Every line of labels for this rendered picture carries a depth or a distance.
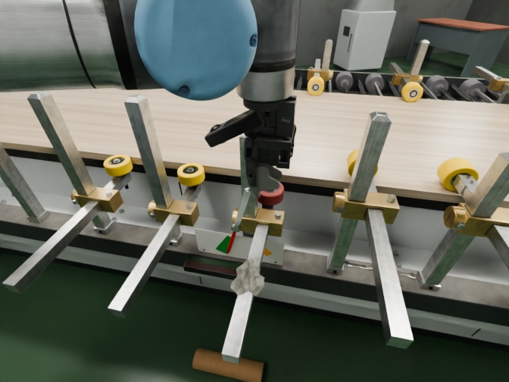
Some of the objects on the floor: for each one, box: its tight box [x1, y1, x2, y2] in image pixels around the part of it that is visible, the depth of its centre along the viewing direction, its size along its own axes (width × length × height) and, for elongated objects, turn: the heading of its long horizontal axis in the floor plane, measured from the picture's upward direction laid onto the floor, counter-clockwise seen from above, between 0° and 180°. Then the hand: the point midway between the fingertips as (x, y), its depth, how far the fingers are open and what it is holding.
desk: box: [406, 18, 509, 77], centre depth 507 cm, size 70×137×74 cm, turn 19°
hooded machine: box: [333, 0, 396, 73], centre depth 468 cm, size 75×62×140 cm
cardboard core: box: [192, 348, 264, 382], centre depth 116 cm, size 30×8×8 cm, turn 78°
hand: (254, 190), depth 56 cm, fingers closed
